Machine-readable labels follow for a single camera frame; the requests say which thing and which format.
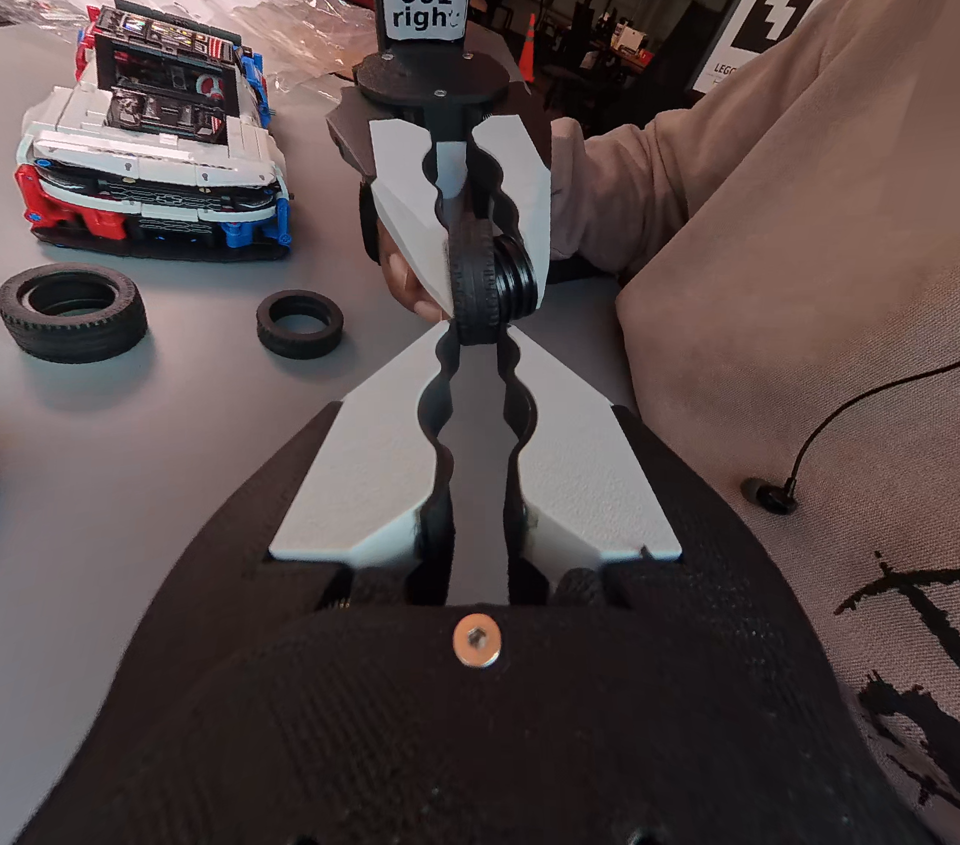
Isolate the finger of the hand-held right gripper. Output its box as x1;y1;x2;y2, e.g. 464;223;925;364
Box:
466;114;554;287
368;117;455;321

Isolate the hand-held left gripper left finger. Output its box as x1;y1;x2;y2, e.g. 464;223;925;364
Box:
268;323;459;570

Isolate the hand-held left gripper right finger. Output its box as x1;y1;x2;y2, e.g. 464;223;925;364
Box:
498;325;685;584

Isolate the black toy wheel rim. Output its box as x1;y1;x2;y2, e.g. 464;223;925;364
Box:
491;233;541;321

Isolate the black rubber toy tyre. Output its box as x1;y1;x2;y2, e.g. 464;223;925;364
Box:
0;263;150;365
256;290;346;360
446;218;500;345

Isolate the toy brick race car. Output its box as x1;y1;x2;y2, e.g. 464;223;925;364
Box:
13;0;294;261

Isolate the person's right forearm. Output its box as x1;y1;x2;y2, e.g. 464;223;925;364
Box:
547;0;960;284

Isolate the person's right hand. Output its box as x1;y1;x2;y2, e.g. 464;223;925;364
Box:
375;218;451;325

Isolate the person in beige hoodie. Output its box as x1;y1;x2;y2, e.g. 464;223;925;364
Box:
615;132;960;845

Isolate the black wired earphone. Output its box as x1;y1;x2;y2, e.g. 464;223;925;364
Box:
738;361;960;516

